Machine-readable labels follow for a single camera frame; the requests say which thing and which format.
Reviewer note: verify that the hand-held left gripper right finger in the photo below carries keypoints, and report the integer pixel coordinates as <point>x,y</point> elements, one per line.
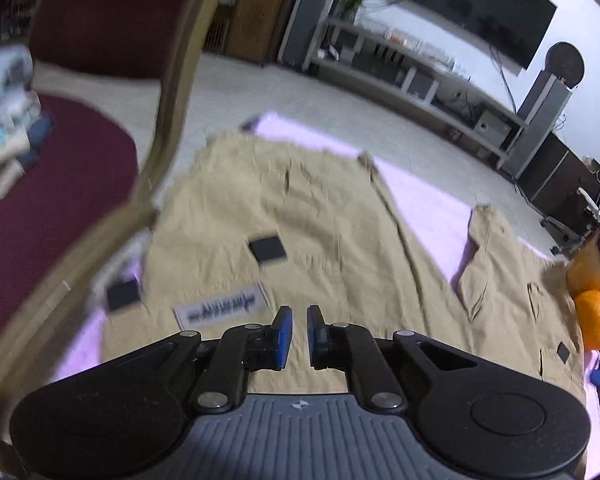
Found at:
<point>314,334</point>

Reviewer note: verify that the grey tower speaker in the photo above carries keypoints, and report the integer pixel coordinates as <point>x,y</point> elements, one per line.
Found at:
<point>312,15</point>
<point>537,120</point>

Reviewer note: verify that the black low cabinet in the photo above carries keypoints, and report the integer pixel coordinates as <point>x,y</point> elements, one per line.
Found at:
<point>560,170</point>

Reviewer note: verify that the pink towel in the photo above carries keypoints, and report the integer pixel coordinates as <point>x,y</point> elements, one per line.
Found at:
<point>420,200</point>

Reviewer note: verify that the grey shelf speaker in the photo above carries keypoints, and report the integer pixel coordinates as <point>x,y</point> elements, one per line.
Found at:
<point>495,130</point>
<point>422,85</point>

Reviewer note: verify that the maroon cushioned chair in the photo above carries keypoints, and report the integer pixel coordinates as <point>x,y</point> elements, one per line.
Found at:
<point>40,210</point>

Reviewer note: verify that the khaki shorts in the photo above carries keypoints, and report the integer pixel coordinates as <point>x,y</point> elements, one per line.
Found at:
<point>330,220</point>

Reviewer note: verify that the grey office chair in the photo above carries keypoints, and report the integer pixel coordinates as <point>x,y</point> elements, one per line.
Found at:
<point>562,227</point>

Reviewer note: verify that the black round fan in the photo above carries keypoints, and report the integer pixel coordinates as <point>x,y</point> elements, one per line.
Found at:
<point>565,62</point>

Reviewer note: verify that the large orange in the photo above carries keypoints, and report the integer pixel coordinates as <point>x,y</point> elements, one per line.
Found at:
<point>597,320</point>

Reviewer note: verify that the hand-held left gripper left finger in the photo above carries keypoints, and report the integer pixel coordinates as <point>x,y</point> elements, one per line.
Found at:
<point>283,334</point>

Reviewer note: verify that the orange juice bottle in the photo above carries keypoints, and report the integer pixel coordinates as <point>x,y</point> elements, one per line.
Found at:
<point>590,265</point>

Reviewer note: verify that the grey television stand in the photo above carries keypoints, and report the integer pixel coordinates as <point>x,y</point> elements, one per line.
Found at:
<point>360,35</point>

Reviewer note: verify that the wall television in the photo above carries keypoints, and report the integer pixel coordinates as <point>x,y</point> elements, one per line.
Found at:
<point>470,5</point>

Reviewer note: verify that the stack of folded clothes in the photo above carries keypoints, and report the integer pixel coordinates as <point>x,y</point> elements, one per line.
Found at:
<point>5,125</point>

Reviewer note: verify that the wooden cabinet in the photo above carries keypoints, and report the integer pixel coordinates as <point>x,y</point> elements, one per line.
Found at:
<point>255,20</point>

